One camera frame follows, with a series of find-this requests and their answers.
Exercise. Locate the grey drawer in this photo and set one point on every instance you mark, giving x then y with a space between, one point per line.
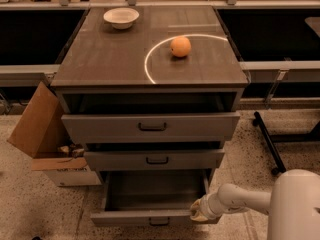
151 128
150 198
154 160

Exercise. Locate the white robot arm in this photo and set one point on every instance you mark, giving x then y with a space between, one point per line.
293 206

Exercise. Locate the grey bottom drawer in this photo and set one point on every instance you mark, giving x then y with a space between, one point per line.
150 198

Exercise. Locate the grey top drawer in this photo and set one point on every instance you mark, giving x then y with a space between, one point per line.
151 128

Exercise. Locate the grey middle drawer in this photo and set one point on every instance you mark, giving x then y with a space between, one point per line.
154 160

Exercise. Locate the orange fruit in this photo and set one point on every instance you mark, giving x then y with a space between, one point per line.
180 46

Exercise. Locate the open cardboard box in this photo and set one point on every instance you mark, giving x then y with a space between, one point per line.
41 135

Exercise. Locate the black wheeled stand base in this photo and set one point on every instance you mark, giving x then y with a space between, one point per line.
271 140

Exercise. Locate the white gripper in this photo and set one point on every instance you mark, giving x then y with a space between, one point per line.
207 209

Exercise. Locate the grey drawer cabinet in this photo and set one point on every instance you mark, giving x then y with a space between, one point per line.
105 66

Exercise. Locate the white bowl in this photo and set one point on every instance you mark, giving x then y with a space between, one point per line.
121 18

